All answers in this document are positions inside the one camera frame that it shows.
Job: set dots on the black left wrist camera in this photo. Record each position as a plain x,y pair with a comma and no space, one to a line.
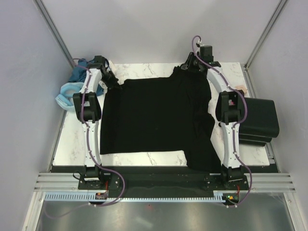
98,59

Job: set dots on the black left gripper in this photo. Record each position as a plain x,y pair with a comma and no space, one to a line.
114,84

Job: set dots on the white t shirt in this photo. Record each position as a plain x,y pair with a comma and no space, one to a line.
110,68

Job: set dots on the white slotted cable duct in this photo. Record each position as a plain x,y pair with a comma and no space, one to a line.
107,197

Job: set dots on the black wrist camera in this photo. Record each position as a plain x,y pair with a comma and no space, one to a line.
98,59
206,53

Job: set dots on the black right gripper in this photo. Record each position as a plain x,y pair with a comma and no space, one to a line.
187,66

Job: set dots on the aluminium frame rail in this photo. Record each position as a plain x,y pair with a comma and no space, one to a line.
258,182

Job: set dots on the black t shirt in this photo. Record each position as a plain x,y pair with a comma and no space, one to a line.
161,115

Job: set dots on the light blue ring toy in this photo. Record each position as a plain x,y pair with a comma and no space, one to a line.
65,98

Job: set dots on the pink foam cube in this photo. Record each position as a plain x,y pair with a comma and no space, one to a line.
242,88

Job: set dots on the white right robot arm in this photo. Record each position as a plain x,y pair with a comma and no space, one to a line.
231,110

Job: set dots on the blue t shirt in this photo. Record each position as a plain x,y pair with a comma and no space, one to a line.
79,73

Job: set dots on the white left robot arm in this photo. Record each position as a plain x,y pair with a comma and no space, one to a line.
89,113

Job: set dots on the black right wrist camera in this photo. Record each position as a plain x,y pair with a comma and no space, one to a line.
206,53

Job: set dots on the black and pink drawer box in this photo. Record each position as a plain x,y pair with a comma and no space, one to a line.
261,124

